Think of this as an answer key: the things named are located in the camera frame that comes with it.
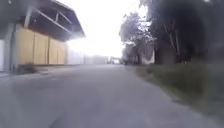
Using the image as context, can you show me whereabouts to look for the grey asphalt road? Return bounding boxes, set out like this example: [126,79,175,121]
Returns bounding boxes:
[0,63,224,128]

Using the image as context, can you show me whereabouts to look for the grass verge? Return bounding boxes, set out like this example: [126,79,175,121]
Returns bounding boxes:
[133,61,224,118]

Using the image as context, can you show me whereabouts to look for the dark trees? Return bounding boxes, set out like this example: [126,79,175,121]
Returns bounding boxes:
[119,0,224,66]

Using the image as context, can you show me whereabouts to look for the building with yellow panels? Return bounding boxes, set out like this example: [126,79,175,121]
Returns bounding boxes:
[0,0,86,73]

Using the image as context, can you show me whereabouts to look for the pale wall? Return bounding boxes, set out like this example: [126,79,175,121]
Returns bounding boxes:
[123,39,177,66]

